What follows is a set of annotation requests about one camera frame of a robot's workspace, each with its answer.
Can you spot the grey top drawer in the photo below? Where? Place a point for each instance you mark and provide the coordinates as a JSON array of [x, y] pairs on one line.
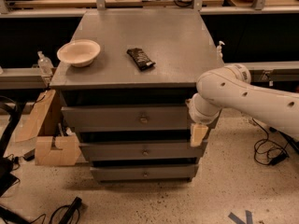
[[125, 118]]

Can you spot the white bowl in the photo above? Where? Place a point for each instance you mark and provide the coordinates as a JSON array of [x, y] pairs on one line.
[[79, 53]]

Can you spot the grey drawer cabinet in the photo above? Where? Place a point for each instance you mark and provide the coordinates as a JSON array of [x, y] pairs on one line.
[[176, 39]]

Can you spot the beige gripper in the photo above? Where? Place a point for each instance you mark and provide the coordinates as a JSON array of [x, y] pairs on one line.
[[196, 112]]

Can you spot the grey bottom drawer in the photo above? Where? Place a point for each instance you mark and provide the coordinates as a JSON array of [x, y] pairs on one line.
[[144, 172]]

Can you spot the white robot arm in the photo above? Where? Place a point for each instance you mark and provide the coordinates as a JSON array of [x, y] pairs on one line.
[[230, 87]]

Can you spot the grey middle drawer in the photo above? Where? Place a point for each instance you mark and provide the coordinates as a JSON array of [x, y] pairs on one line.
[[142, 150]]

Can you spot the black power strip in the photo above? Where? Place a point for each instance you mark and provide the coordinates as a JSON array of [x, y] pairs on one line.
[[71, 213]]

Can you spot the black snack packet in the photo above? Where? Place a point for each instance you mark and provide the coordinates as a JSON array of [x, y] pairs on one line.
[[141, 59]]

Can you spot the grey drawer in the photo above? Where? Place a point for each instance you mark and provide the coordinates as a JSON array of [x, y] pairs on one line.
[[125, 118], [144, 172], [142, 150]]

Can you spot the clear sanitizer bottle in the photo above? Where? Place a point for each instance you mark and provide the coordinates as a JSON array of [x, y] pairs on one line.
[[44, 64]]

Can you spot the cardboard box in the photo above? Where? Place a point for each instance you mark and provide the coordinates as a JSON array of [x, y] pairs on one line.
[[42, 127]]

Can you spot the white pump bottle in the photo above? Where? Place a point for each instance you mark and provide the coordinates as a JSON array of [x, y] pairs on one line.
[[219, 48]]

